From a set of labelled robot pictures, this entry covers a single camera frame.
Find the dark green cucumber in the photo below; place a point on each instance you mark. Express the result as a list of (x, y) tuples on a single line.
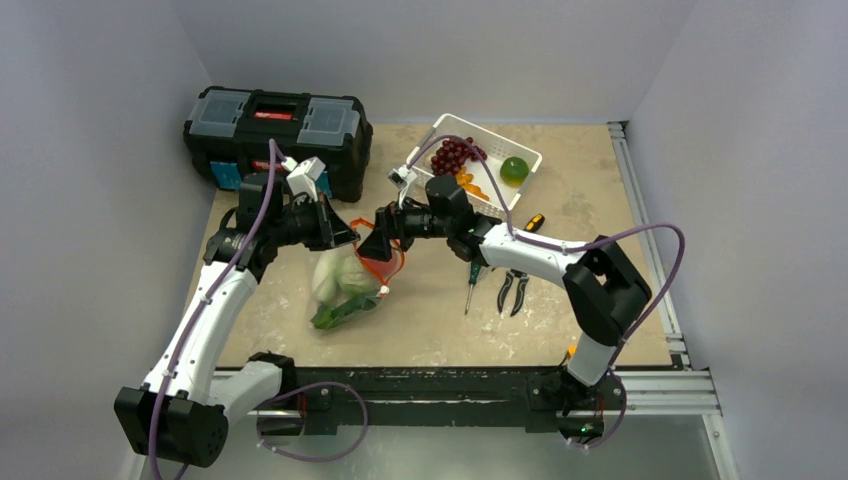
[(329, 317)]

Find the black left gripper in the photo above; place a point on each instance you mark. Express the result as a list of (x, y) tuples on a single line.
[(331, 230)]

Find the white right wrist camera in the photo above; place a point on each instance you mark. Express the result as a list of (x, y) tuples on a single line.
[(403, 178)]

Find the white radish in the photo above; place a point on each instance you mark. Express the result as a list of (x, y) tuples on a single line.
[(323, 285)]

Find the green lime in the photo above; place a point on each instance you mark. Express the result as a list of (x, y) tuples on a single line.
[(514, 171)]

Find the white plastic basket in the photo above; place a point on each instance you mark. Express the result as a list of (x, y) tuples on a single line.
[(496, 193)]

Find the red grape bunch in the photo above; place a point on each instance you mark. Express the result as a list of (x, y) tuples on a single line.
[(452, 155)]

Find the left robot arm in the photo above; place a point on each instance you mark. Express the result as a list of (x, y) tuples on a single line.
[(179, 413)]

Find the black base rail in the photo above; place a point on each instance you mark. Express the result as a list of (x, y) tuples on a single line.
[(541, 399)]

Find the pink peach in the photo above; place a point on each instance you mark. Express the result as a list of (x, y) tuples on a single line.
[(384, 270)]

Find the green handled screwdriver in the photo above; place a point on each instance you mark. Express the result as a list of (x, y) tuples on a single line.
[(475, 273)]

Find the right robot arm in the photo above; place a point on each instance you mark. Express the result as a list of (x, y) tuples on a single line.
[(606, 292)]

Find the green cabbage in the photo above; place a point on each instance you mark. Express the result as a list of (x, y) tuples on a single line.
[(353, 279)]

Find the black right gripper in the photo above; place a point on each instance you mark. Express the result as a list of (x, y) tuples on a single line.
[(385, 225)]

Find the black plastic toolbox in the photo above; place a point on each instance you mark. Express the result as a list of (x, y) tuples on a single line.
[(228, 130)]

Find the clear zip top bag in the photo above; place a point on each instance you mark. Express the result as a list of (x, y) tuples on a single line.
[(350, 250)]

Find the orange fruit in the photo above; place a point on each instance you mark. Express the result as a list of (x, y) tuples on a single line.
[(465, 180)]

